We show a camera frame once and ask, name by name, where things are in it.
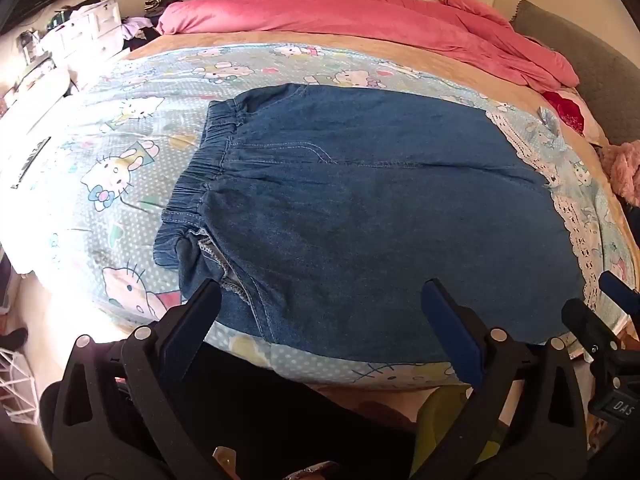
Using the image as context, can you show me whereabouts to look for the blue denim pants lace hem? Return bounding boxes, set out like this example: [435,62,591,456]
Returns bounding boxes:
[152,82,602,364]

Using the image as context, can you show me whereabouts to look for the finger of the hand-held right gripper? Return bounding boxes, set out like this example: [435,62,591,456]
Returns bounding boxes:
[561,298,632,357]
[599,270,640,312]

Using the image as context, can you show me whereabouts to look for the red cloth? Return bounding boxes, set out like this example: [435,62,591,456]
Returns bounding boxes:
[541,86,587,134]

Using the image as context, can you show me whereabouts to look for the person's green garment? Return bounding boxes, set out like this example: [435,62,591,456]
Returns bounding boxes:
[416,387,501,463]

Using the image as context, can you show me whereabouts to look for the cartoon cat printed blanket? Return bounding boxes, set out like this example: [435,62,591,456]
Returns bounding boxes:
[0,42,639,395]

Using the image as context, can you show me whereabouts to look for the pink duvet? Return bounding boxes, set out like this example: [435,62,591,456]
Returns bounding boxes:
[157,0,582,95]

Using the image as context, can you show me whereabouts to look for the black bag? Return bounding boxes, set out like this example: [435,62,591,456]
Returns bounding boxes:
[141,0,184,17]

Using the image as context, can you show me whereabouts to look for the purple clothing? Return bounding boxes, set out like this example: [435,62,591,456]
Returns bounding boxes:
[121,15,152,42]

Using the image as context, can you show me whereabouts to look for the white wire basket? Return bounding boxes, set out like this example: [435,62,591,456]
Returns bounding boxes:
[0,346,40,425]

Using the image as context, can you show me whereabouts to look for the white drawer cabinet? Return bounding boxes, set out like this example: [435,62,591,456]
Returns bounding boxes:
[39,1,127,62]

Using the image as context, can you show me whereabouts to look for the grey padded headboard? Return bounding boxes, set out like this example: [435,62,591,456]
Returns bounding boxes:
[509,0,640,147]

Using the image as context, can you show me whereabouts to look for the person's black trousers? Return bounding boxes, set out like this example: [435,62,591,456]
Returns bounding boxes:
[165,345,418,480]

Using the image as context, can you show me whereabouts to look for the tan bed sheet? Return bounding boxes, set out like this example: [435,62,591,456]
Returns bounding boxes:
[121,29,623,171]

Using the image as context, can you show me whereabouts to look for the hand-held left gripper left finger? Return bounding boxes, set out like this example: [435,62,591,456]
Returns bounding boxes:
[52,277,223,480]

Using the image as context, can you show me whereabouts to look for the pink fluffy cloth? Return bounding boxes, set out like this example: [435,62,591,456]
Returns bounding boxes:
[596,141,640,200]

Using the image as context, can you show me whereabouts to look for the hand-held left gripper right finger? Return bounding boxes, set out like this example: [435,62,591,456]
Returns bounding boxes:
[420,278,589,480]

